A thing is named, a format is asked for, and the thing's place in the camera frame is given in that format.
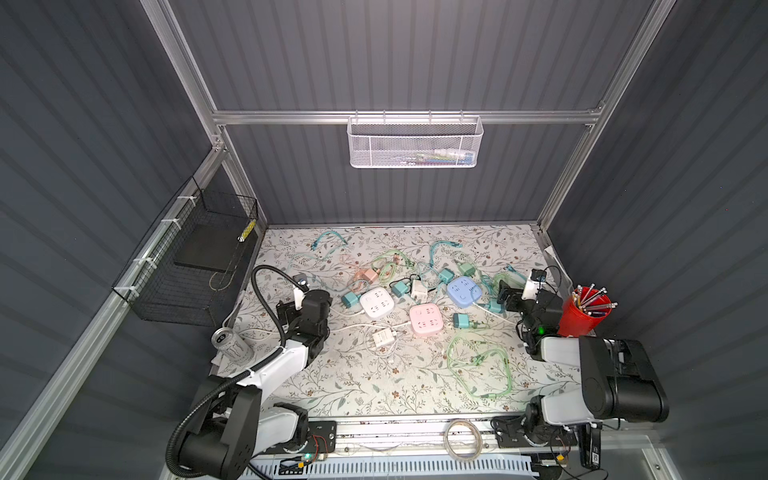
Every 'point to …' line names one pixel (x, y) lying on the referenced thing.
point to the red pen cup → (585, 308)
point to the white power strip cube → (377, 302)
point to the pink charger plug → (371, 275)
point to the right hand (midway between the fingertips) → (521, 284)
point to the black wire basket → (186, 269)
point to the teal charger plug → (460, 320)
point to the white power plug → (383, 337)
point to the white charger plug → (419, 292)
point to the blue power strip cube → (462, 292)
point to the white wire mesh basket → (414, 142)
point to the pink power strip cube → (426, 319)
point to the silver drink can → (232, 346)
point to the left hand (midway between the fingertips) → (297, 298)
